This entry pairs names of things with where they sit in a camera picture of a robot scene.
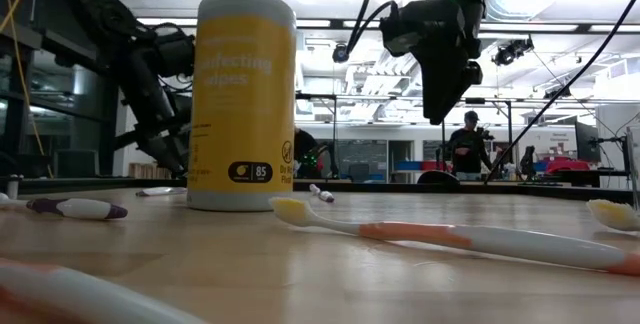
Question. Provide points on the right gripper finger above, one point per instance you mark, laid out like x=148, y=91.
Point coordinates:
x=442, y=89

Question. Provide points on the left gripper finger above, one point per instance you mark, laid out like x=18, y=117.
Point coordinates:
x=172, y=156

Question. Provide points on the orange and white toothbrush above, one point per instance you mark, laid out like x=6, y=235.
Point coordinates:
x=615, y=214
x=75, y=294
x=475, y=241

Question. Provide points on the monitor on black arm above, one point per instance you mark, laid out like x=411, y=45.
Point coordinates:
x=586, y=141

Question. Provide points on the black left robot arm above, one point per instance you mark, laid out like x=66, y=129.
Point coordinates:
x=145, y=84

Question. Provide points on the black background robot arm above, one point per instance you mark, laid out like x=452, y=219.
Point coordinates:
x=528, y=161

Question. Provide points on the wooden crate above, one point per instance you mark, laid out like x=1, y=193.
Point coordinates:
x=145, y=170

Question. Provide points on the person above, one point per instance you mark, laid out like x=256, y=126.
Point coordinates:
x=302, y=154
x=467, y=151

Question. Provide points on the large black spotlight cluster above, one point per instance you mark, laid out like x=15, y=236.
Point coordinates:
x=512, y=51

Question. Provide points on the yellow disinfecting wipes canister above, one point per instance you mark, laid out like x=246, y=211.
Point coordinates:
x=242, y=114

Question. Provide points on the long horizontal rig crossbar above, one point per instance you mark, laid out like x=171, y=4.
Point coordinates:
x=525, y=26

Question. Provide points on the blue storage bin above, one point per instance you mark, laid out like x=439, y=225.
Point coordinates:
x=411, y=165

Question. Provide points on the grey rectangular panel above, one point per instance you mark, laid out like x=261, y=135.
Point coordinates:
x=76, y=163

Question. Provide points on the small black spotlight cluster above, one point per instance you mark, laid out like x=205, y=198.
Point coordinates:
x=559, y=92

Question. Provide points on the red background object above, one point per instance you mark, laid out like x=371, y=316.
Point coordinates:
x=567, y=166

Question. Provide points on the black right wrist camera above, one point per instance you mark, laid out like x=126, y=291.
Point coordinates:
x=397, y=34

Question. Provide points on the black background workstation frame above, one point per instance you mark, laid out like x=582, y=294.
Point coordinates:
x=509, y=129

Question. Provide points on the black round hanging camera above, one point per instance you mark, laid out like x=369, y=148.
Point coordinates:
x=340, y=54

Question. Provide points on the black aluminium table frame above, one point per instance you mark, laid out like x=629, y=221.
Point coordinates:
x=500, y=190

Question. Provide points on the small grey post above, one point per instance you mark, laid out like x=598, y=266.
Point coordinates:
x=12, y=186

